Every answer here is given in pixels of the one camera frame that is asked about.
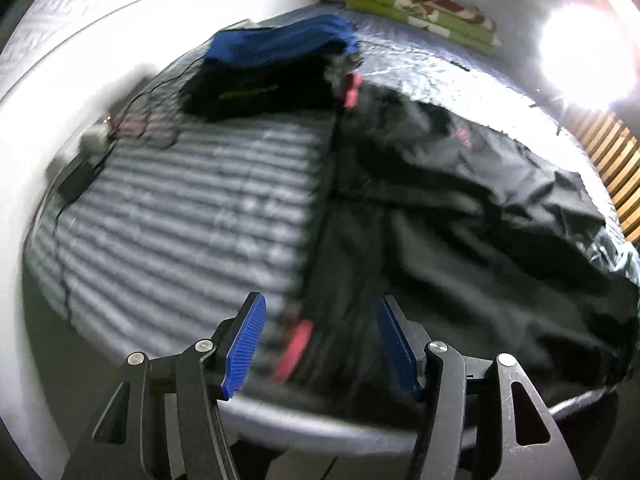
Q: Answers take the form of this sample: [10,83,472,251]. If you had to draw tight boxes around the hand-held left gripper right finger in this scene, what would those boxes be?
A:
[376,296,581,480]

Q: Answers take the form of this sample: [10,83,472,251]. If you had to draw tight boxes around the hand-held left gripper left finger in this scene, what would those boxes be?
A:
[62,292,267,480]

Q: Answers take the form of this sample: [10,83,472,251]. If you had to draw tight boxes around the black pants with red trim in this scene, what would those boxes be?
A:
[270,72,640,403]

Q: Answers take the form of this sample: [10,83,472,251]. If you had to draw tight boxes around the striped bed cover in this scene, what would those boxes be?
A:
[22,2,640,428]

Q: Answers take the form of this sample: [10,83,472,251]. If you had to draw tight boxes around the black flat device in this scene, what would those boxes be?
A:
[56,159,97,202]

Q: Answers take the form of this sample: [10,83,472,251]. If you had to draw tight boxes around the grey charger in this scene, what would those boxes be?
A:
[81,126,119,157]

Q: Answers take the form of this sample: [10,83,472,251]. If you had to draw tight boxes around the black folded garment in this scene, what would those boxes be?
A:
[179,54,346,122]

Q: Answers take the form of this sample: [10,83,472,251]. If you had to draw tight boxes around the dark grey knit garment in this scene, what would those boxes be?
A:
[322,52,364,95]

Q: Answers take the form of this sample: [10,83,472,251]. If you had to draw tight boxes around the lamp stand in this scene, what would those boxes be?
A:
[529,92,572,137]

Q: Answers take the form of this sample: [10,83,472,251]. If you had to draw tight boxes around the green patterned folded blanket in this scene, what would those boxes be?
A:
[345,0,502,52]

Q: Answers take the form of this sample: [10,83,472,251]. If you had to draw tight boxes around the wooden slatted bed frame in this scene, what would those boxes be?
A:
[564,109,640,245]

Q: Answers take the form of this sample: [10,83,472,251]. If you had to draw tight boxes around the bright ring lamp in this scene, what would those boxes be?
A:
[536,0,640,112]

